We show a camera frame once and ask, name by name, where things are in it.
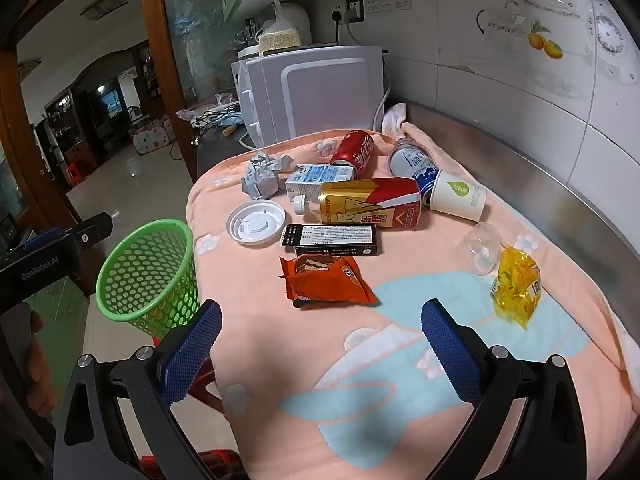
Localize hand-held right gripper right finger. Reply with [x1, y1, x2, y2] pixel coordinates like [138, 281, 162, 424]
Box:
[420, 299, 588, 480]

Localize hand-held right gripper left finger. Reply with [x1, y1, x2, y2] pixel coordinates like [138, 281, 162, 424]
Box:
[52, 299, 223, 480]

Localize green mesh basket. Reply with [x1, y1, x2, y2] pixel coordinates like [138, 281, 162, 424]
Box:
[95, 218, 202, 348]

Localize clear plastic cup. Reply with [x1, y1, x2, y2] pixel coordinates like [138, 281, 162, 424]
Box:
[457, 221, 503, 277]

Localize blue white milk carton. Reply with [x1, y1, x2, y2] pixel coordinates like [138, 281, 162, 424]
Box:
[285, 164, 356, 201]

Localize person's left hand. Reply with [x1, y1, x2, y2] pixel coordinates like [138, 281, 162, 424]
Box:
[29, 310, 58, 413]

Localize red plastic stool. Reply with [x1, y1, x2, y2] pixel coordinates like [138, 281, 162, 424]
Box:
[140, 337, 241, 480]

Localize yellow snack packet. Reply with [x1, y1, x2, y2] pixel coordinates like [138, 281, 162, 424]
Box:
[490, 246, 542, 331]

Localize peach printed blanket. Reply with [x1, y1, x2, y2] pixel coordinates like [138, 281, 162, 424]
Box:
[186, 120, 640, 480]

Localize orange snack wrapper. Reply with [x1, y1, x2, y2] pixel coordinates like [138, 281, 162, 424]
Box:
[278, 254, 378, 309]

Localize white plastic lid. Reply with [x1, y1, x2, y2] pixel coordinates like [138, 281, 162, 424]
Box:
[226, 199, 287, 247]

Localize dark display cabinet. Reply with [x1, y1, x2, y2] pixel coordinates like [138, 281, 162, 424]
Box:
[44, 87, 101, 171]

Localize white paper cup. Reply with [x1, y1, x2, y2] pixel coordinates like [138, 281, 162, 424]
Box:
[429, 169, 488, 222]

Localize black cardboard box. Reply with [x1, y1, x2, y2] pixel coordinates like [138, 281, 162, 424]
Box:
[281, 223, 378, 257]

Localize gold red drink bottle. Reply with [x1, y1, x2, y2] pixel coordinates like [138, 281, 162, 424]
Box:
[292, 177, 423, 231]

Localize polka-dot play fence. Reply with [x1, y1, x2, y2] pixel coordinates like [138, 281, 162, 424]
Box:
[129, 115, 176, 156]

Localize television screen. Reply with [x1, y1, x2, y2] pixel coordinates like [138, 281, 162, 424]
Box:
[97, 87, 122, 121]

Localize crumpled grey paper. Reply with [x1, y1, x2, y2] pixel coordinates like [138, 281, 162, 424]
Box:
[241, 150, 296, 200]

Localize blue white drink can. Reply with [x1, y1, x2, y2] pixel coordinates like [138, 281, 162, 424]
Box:
[389, 137, 441, 209]

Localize red cola can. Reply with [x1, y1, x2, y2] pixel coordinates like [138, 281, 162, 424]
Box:
[330, 130, 376, 179]

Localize crumpled plastic bag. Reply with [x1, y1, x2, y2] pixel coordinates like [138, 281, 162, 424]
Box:
[176, 92, 241, 123]

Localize white cloth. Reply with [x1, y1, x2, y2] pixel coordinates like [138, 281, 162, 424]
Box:
[382, 102, 408, 138]

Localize ceiling vent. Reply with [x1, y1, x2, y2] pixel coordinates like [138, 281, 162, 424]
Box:
[80, 0, 119, 22]

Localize white microwave oven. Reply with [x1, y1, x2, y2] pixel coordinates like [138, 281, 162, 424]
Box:
[230, 45, 391, 148]

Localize bag of grains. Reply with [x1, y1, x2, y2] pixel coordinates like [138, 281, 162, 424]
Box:
[257, 0, 303, 57]

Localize white jar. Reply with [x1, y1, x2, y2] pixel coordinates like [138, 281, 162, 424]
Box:
[285, 2, 313, 47]

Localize wooden door frame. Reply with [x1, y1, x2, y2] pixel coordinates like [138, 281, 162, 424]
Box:
[140, 0, 201, 186]

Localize black cables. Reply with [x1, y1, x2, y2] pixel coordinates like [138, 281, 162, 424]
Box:
[170, 107, 242, 161]

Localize white power cable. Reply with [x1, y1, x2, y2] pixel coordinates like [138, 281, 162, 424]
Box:
[345, 21, 392, 132]

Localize wall power outlet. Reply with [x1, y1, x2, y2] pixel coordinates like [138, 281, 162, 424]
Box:
[331, 0, 366, 25]

